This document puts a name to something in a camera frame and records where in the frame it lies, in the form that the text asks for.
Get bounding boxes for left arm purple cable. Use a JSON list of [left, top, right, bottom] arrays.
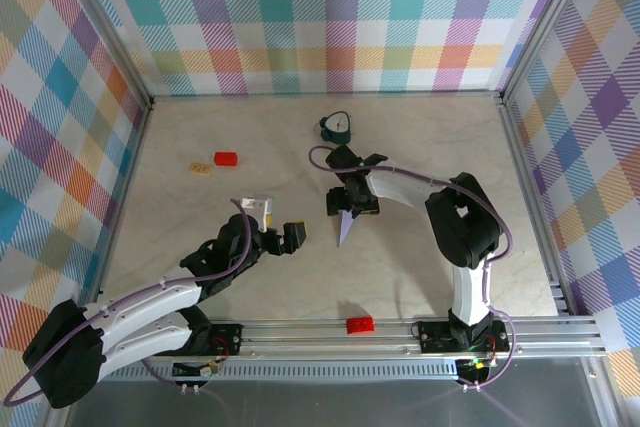
[[2, 198, 253, 407]]

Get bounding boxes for left aluminium side rail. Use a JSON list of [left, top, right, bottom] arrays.
[[84, 99, 154, 321]]

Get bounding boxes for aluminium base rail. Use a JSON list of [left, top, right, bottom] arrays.
[[139, 316, 609, 364]]

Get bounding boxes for aluminium frame post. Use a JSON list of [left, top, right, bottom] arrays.
[[62, 0, 155, 108], [497, 0, 600, 106]]

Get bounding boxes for teal alarm clock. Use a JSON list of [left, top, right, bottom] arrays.
[[314, 110, 355, 146]]

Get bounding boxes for aluminium side rail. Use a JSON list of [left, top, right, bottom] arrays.
[[498, 99, 575, 318], [84, 99, 154, 321]]

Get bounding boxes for red two-stud brick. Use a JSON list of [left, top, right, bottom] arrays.
[[345, 315, 376, 336]]

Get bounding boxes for right aluminium side rail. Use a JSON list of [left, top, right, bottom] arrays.
[[498, 99, 575, 318]]

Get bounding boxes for right aluminium frame post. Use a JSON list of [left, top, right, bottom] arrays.
[[497, 0, 600, 106]]

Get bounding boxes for aluminium rail under plaid wall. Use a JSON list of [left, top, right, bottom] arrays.
[[149, 90, 503, 99]]

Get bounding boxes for slotted grey cable duct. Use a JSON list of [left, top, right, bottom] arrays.
[[107, 360, 461, 382]]

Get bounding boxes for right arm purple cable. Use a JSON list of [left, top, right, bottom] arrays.
[[308, 145, 524, 391]]

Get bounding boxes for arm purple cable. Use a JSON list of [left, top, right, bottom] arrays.
[[2, 198, 253, 407], [308, 145, 524, 391]]

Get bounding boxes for left aluminium frame post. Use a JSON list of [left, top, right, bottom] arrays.
[[62, 0, 155, 108]]

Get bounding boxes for grey metal sheet panel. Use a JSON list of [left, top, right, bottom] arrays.
[[64, 379, 626, 427]]

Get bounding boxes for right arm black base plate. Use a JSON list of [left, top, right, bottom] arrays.
[[417, 320, 511, 354]]

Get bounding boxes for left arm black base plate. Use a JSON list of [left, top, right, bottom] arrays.
[[199, 322, 245, 357]]

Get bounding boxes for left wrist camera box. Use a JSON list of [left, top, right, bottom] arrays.
[[240, 195, 276, 234]]

